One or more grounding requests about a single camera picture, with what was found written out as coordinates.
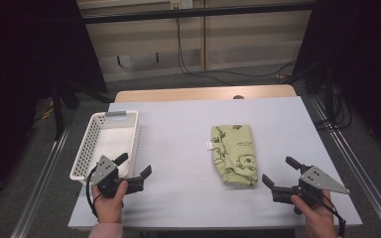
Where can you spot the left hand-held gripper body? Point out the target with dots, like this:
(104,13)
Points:
(104,168)

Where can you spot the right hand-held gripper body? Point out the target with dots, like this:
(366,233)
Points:
(317,180)

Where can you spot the white perforated plastic basket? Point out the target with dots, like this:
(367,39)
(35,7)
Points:
(112,140)

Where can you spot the green printed cloth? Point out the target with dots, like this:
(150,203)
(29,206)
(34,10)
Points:
(234,155)

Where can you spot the person's right hand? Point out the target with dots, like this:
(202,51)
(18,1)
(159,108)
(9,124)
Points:
(319,221)

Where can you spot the person's left hand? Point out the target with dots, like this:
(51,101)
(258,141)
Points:
(109,210)

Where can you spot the white table mat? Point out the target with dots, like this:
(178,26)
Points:
(178,185)

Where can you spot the black metal stand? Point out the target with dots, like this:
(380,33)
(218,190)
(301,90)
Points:
(58,109)

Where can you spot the wooden table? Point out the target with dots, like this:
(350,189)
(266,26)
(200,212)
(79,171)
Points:
(195,93)

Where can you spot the black curtain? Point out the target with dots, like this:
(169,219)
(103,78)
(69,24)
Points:
(360,66)
(20,82)

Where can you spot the black horizontal bar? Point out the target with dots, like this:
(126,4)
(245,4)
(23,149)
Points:
(191,13)

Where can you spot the metal floor rail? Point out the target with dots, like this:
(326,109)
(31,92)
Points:
(360,172)
(46,172)

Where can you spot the white wall outlet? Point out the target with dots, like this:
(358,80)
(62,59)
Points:
(182,4)

